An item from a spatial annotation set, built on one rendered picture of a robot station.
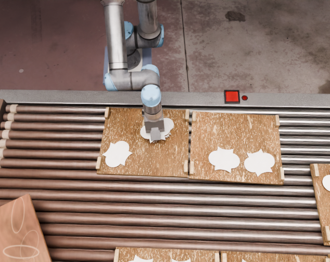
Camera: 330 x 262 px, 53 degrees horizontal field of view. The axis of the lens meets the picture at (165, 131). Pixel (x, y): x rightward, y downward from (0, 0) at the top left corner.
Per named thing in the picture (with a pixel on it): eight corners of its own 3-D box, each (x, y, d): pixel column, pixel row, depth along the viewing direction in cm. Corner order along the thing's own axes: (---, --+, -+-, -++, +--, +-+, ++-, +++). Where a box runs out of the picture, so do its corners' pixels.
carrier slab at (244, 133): (192, 112, 165) (192, 110, 164) (276, 117, 163) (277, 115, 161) (189, 179, 149) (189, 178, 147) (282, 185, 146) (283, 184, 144)
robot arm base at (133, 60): (113, 51, 190) (110, 38, 181) (140, 49, 190) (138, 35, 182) (113, 71, 182) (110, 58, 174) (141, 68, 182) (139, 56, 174)
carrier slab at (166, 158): (107, 109, 168) (106, 107, 167) (189, 111, 166) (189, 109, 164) (97, 174, 151) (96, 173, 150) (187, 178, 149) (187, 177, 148)
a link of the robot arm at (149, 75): (131, 64, 136) (131, 86, 131) (159, 62, 136) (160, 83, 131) (133, 76, 143) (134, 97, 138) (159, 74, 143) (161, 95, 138)
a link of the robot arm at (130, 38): (113, 39, 181) (109, 19, 169) (138, 38, 181) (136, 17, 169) (113, 56, 174) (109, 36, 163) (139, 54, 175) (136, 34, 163)
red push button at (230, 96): (225, 92, 171) (225, 91, 170) (237, 92, 171) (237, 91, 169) (226, 102, 168) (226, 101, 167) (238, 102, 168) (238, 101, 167)
